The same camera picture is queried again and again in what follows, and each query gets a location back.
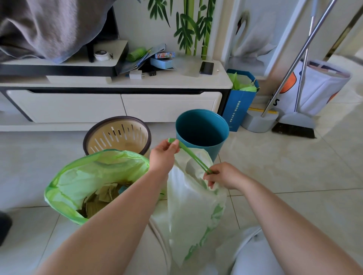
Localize person's left hand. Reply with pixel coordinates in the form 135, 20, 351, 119
149, 139, 181, 178

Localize person's right hand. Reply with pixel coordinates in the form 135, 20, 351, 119
203, 162, 250, 191

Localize teal plastic waste bin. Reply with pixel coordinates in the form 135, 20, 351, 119
175, 109, 230, 162

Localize white trash bag green print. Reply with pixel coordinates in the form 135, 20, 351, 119
149, 138, 229, 268

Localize beige slotted waste basket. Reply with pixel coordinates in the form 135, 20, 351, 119
82, 115, 152, 158

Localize person's right forearm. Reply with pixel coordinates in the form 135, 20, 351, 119
237, 177, 363, 275

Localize person's left forearm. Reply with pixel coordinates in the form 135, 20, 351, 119
34, 168, 171, 275

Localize blue paper bag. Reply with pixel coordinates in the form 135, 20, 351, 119
222, 69, 260, 132

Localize green bag roll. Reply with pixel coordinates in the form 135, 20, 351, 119
126, 46, 148, 63

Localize white cabinet drawer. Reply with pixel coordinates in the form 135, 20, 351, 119
121, 91, 223, 123
6, 90, 127, 124

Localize brown cardboard scraps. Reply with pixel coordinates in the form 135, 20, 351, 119
76, 182, 134, 219

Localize white TV cabinet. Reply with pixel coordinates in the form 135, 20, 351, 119
0, 39, 234, 132

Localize green tissue paper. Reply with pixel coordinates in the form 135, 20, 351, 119
228, 72, 257, 93

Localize light blue box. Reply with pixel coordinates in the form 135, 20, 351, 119
150, 57, 176, 70

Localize translucent plastic sheet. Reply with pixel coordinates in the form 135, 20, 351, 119
173, 55, 203, 77

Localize blue booklet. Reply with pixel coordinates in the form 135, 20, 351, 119
120, 43, 166, 75

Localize black phone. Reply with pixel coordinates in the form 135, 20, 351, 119
199, 61, 215, 76

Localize white cartoon laundry basket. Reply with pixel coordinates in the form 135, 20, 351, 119
269, 59, 352, 117

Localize white black-edged riser shelf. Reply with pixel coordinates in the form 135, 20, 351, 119
0, 39, 130, 77

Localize white swan print door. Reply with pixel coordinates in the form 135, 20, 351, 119
220, 0, 308, 81

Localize dark grey fabric stool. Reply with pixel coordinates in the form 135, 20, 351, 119
0, 212, 13, 247

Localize grey blanket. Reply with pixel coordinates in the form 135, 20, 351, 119
0, 0, 117, 64

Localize green bamboo wall decal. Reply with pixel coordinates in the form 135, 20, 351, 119
136, 0, 217, 57

